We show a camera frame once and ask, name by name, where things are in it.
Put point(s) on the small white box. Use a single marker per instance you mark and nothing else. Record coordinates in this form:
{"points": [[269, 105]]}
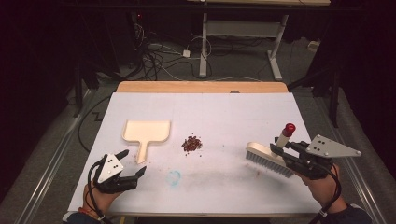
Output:
{"points": [[313, 46]]}

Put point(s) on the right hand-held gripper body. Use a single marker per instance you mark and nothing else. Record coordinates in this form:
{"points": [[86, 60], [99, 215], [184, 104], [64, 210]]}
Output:
{"points": [[327, 147]]}

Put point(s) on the pile of red crumbs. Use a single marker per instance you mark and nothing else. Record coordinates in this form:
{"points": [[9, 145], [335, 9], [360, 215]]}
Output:
{"points": [[191, 143]]}

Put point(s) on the black metal stand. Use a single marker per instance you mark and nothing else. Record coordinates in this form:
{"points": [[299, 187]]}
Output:
{"points": [[333, 93], [77, 93]]}

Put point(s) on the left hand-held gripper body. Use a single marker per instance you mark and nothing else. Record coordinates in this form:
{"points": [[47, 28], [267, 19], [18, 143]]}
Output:
{"points": [[107, 169]]}

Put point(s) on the cream brush with grey bristles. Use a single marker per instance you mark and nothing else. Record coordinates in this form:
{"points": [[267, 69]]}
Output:
{"points": [[261, 151]]}

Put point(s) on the cream dustpan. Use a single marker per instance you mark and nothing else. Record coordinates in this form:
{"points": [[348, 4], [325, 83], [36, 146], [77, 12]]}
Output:
{"points": [[146, 130]]}

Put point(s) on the white metal desk frame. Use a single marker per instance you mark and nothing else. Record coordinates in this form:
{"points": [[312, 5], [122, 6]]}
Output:
{"points": [[204, 43]]}

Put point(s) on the person's left hand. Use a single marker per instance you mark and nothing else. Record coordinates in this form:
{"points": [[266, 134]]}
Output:
{"points": [[102, 199]]}

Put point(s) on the person's right hand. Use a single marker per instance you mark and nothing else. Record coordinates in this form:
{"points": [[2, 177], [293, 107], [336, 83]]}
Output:
{"points": [[320, 189]]}

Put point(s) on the white power adapter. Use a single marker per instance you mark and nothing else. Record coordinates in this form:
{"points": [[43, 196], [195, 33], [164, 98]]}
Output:
{"points": [[186, 53]]}

